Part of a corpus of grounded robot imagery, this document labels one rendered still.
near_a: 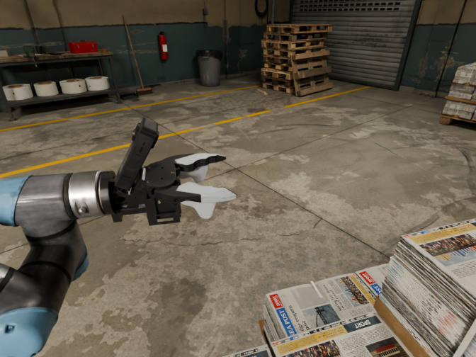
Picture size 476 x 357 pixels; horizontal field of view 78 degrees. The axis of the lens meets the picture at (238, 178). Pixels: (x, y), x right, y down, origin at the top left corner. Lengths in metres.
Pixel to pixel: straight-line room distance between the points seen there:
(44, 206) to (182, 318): 1.41
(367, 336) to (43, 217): 0.70
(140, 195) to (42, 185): 0.14
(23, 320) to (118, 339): 1.39
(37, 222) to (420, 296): 0.70
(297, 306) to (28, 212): 0.86
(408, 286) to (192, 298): 1.38
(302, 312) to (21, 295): 0.84
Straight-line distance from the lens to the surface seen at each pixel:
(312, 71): 6.71
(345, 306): 1.16
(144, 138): 0.45
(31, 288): 0.50
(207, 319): 1.81
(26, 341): 0.48
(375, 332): 0.83
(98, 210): 0.50
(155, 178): 0.49
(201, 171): 0.56
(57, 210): 0.52
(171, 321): 1.83
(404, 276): 0.75
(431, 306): 0.72
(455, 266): 0.69
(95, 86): 6.18
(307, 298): 1.14
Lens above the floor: 1.47
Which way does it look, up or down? 29 degrees down
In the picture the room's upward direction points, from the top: straight up
